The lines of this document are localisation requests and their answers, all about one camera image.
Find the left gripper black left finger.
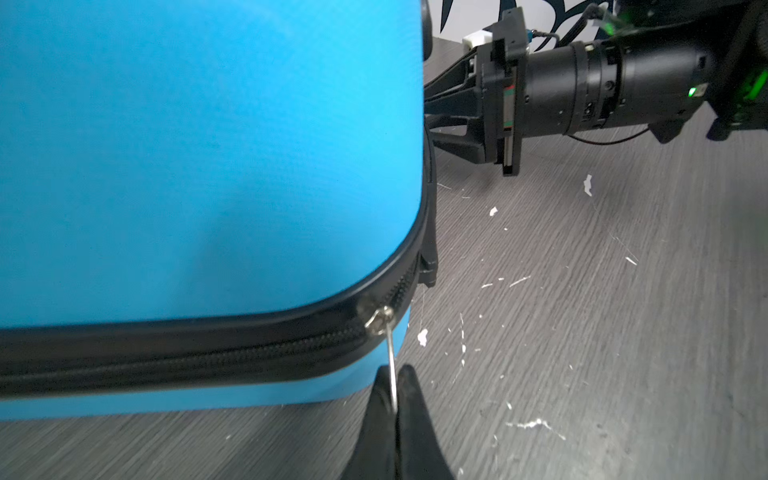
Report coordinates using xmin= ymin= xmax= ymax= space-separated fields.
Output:
xmin=340 ymin=366 xmax=397 ymax=480

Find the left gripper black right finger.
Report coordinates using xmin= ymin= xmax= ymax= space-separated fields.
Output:
xmin=396 ymin=365 xmax=454 ymax=480

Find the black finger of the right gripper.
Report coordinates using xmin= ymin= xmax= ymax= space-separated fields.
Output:
xmin=430 ymin=131 xmax=487 ymax=164
xmin=424 ymin=56 xmax=480 ymax=117

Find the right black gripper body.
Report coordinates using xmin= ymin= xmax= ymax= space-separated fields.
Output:
xmin=476 ymin=9 xmax=720 ymax=176

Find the blue hard-shell suitcase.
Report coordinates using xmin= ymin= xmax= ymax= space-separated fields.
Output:
xmin=1 ymin=1 xmax=436 ymax=421

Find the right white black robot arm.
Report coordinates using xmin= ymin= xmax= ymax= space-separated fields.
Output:
xmin=424 ymin=1 xmax=767 ymax=176

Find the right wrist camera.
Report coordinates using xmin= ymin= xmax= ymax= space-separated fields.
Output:
xmin=462 ymin=29 xmax=493 ymax=51

